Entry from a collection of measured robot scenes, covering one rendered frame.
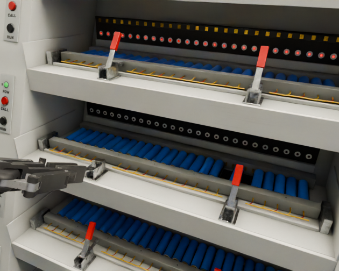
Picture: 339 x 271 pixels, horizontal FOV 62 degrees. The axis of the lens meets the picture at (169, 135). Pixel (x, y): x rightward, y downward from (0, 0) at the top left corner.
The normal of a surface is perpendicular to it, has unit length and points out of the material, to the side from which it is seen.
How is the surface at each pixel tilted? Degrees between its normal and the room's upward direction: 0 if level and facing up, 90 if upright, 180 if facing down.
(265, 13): 90
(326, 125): 109
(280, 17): 90
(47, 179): 92
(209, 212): 19
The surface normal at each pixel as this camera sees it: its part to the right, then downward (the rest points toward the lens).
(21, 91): -0.36, 0.08
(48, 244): 0.04, -0.90
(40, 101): 0.92, 0.21
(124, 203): -0.40, 0.39
